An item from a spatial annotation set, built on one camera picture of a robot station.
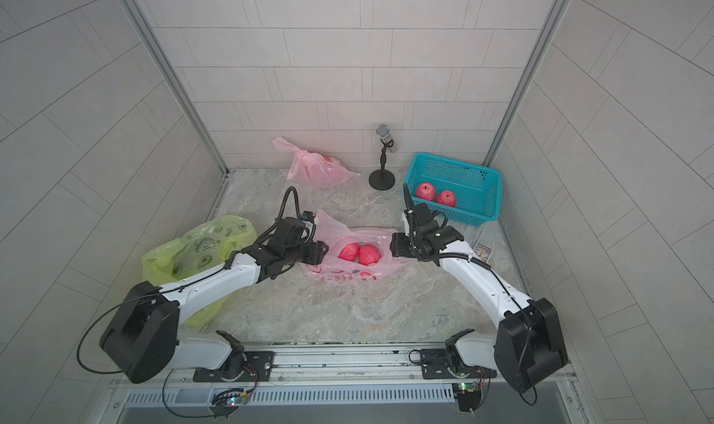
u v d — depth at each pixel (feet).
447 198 3.32
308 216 2.48
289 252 2.15
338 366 2.37
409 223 2.18
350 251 2.84
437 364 2.34
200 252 2.92
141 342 1.32
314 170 3.35
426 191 3.28
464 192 3.57
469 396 2.25
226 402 2.15
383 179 3.69
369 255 2.78
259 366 2.33
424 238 2.03
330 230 2.89
